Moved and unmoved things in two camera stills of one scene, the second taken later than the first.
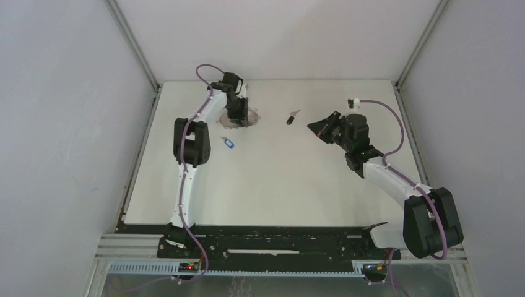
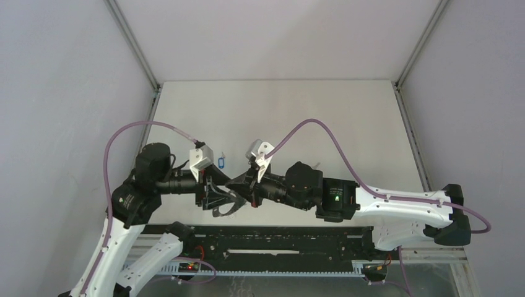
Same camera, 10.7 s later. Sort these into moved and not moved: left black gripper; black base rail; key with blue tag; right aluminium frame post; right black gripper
Moved: left black gripper; right black gripper; key with blue tag
Not moved: right aluminium frame post; black base rail
